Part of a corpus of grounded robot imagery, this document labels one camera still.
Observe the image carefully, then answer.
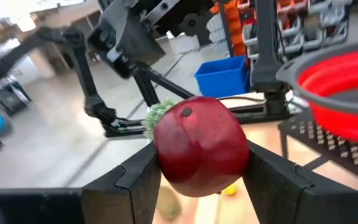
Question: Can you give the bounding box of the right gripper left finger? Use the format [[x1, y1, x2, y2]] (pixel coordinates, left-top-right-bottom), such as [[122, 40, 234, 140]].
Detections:
[[81, 142, 163, 224]]

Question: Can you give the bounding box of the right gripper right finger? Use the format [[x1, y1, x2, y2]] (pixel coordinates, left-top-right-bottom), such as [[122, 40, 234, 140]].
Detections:
[[242, 140, 315, 224]]

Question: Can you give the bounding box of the brown-green toy kiwi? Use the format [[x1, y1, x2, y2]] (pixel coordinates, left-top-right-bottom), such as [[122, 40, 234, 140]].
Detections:
[[156, 185, 183, 222]]

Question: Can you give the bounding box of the small orange-yellow toy pear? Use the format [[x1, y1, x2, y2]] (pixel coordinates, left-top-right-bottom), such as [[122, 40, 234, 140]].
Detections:
[[221, 182, 239, 197]]

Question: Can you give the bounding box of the dark red toy plum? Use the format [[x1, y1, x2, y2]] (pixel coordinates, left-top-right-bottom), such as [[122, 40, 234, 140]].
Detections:
[[154, 96, 250, 198]]

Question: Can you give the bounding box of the red collapsible colander grey rim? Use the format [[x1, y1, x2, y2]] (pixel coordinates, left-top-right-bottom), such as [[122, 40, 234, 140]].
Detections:
[[275, 40, 358, 147]]

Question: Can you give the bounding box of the black perforated metal rack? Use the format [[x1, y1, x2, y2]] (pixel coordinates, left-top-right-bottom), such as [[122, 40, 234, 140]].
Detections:
[[277, 108, 358, 187]]

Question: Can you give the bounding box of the green potted plant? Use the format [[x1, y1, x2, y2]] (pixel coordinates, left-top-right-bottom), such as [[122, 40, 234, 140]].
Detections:
[[141, 98, 176, 141]]

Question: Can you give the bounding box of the blue plastic bin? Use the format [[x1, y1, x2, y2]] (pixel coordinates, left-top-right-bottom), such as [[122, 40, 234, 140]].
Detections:
[[193, 55, 250, 99]]

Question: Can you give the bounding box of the orange grey parts bin shelf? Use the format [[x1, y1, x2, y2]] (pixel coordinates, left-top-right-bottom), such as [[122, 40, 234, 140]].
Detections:
[[208, 0, 354, 60]]

